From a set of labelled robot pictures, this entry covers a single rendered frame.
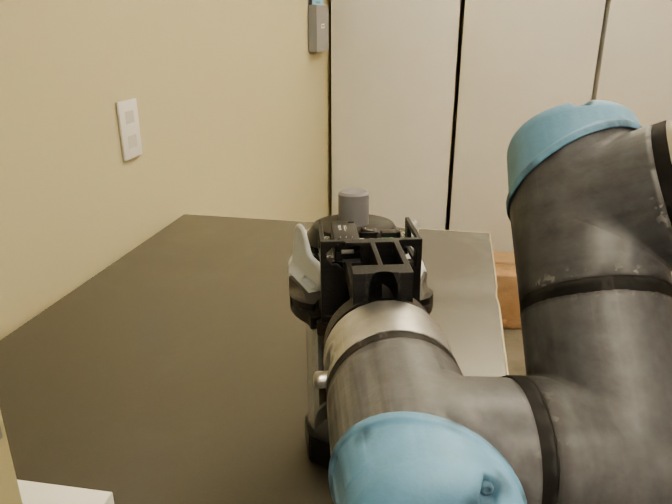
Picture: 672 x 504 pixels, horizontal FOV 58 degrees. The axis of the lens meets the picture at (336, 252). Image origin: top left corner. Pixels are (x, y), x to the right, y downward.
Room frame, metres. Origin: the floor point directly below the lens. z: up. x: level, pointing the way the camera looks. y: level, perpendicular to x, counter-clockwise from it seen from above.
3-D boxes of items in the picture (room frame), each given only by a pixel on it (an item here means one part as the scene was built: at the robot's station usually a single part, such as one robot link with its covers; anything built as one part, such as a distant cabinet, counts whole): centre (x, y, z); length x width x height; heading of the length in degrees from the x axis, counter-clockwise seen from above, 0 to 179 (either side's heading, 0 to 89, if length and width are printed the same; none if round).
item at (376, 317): (0.30, -0.03, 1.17); 0.08 x 0.05 x 0.08; 94
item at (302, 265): (0.48, 0.03, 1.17); 0.09 x 0.03 x 0.06; 28
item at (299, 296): (0.44, 0.01, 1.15); 0.09 x 0.05 x 0.02; 28
